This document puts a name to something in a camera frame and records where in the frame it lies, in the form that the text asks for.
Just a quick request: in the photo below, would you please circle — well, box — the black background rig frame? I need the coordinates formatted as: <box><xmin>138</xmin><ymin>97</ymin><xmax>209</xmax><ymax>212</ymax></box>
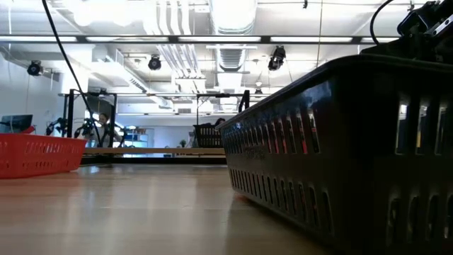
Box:
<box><xmin>84</xmin><ymin>91</ymin><xmax>118</xmax><ymax>148</ymax></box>

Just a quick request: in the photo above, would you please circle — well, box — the red plastic basket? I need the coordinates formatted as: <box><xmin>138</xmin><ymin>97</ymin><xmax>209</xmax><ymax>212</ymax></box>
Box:
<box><xmin>0</xmin><ymin>132</ymin><xmax>88</xmax><ymax>179</ymax></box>

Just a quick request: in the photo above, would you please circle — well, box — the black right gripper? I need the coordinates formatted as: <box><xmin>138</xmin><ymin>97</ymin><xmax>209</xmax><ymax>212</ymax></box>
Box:
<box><xmin>360</xmin><ymin>0</ymin><xmax>453</xmax><ymax>64</ymax></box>

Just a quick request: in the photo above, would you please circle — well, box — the black ceiling spotlight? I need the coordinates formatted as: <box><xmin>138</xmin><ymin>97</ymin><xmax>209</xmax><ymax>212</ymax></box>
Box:
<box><xmin>26</xmin><ymin>59</ymin><xmax>45</xmax><ymax>77</ymax></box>
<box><xmin>147</xmin><ymin>54</ymin><xmax>163</xmax><ymax>72</ymax></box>
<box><xmin>267</xmin><ymin>45</ymin><xmax>287</xmax><ymax>72</ymax></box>

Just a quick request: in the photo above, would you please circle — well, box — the black metal rig frame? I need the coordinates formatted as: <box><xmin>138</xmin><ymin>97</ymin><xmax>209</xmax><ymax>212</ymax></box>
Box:
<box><xmin>80</xmin><ymin>154</ymin><xmax>227</xmax><ymax>166</ymax></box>

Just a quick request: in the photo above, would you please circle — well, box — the black overhead light bar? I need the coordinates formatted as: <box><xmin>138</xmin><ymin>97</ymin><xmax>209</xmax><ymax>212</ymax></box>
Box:
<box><xmin>0</xmin><ymin>34</ymin><xmax>401</xmax><ymax>45</ymax></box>

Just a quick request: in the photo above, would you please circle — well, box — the thin hanging ceiling cable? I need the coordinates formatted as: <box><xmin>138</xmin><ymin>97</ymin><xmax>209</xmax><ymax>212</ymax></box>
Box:
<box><xmin>316</xmin><ymin>0</ymin><xmax>324</xmax><ymax>68</ymax></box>

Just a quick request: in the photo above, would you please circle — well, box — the black hanging cable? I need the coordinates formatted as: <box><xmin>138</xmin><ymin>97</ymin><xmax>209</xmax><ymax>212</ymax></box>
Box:
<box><xmin>41</xmin><ymin>0</ymin><xmax>104</xmax><ymax>148</ymax></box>

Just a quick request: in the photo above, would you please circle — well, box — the round silver ventilation duct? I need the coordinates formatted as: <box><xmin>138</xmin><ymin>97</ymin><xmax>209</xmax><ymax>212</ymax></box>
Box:
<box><xmin>208</xmin><ymin>0</ymin><xmax>259</xmax><ymax>36</ymax></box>

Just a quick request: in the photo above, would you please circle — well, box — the black metal wooden shelf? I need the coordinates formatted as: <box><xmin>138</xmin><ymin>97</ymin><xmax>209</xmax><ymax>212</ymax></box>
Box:
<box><xmin>66</xmin><ymin>89</ymin><xmax>251</xmax><ymax>157</ymax></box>

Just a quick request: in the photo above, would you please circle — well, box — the dark computer monitor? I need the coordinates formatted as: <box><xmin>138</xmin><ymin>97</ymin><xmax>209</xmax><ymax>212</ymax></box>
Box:
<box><xmin>0</xmin><ymin>113</ymin><xmax>34</xmax><ymax>135</ymax></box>

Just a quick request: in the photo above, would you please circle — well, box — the black plastic basket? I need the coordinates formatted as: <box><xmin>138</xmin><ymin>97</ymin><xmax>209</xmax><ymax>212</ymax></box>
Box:
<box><xmin>215</xmin><ymin>52</ymin><xmax>453</xmax><ymax>255</ymax></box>
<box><xmin>193</xmin><ymin>123</ymin><xmax>224</xmax><ymax>149</ymax></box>

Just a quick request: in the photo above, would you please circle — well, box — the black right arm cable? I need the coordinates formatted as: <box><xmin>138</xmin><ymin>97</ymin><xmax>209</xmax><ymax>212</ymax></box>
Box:
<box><xmin>369</xmin><ymin>0</ymin><xmax>396</xmax><ymax>46</ymax></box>

